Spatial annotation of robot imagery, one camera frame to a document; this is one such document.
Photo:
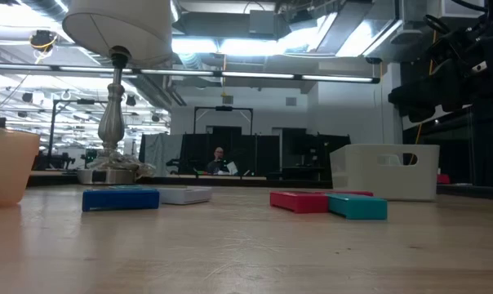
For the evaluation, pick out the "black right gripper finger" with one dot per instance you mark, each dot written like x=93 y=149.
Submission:
x=418 y=92
x=422 y=114

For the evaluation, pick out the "pink rectangular box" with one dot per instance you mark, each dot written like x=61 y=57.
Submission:
x=352 y=192

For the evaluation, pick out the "teal rectangular box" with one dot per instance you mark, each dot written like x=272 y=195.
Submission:
x=358 y=208
x=128 y=187

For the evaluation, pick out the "red rectangular box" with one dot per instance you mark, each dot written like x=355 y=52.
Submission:
x=297 y=202

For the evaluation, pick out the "white rectangular box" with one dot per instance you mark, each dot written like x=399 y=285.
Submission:
x=185 y=196

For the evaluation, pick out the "blue rectangular box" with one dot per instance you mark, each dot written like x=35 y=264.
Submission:
x=120 y=200

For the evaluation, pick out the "red object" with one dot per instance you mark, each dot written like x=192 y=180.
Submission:
x=443 y=179

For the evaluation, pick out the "white plastic bin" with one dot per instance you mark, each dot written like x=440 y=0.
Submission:
x=365 y=175

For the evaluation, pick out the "long LED light bar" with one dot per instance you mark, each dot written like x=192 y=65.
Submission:
x=254 y=75

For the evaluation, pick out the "black partition screen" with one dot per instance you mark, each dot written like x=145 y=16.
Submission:
x=254 y=155

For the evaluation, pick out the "white paper sheet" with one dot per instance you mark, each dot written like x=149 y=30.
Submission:
x=232 y=168

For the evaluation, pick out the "person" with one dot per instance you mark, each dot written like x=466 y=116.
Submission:
x=218 y=165

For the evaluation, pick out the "grey cloth cover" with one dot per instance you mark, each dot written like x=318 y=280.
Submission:
x=161 y=155

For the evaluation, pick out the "silver table lamp white shade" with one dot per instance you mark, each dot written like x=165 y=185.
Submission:
x=112 y=122

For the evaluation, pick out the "orange plastic cup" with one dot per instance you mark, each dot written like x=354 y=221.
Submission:
x=10 y=163

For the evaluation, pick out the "black rig frame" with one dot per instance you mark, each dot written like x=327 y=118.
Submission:
x=52 y=122
x=224 y=108

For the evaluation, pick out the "black ceiling camera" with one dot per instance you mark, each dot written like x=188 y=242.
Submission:
x=42 y=38

